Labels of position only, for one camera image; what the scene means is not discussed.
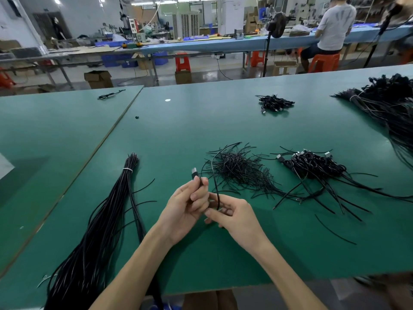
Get pile of black wire ties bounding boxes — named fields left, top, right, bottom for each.
left=200, top=142, right=285, bottom=198

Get large heap of black cables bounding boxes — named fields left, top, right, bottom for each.
left=332, top=73, right=413, bottom=168

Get small cable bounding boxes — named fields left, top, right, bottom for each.
left=97, top=89, right=126, bottom=101

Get small pile of knotted cables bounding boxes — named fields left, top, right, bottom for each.
left=257, top=94, right=296, bottom=114

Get loose black wire tie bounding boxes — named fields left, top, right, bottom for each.
left=315, top=214, right=357, bottom=245

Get black fan on stand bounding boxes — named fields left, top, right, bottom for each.
left=262, top=12, right=288, bottom=78

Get person's right leg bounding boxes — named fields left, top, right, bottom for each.
left=371, top=274, right=413, bottom=310

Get person's right forearm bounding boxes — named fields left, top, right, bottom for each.
left=248, top=239, right=329, bottom=310

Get long blue workbench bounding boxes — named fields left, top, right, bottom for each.
left=119, top=24, right=413, bottom=57

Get person's left forearm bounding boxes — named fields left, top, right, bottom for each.
left=90, top=228, right=178, bottom=310

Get large white box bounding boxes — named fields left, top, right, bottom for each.
left=0, top=153, right=15, bottom=180

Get open cardboard box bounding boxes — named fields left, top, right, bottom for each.
left=84, top=69, right=114, bottom=89

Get long black cable bundle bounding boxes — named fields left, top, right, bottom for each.
left=39, top=153, right=162, bottom=310

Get black tripod stand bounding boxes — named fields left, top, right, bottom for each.
left=363, top=3, right=404, bottom=68

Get person's brown shorts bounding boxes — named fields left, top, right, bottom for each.
left=184, top=289, right=238, bottom=310

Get person's right hand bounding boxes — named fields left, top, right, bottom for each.
left=204, top=193, right=272, bottom=256

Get blue plastic item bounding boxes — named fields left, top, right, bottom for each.
left=148, top=301, right=182, bottom=310

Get red plastic stool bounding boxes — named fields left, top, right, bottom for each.
left=175, top=53, right=192, bottom=73

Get person's left hand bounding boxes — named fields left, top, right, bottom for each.
left=157, top=176, right=211, bottom=246

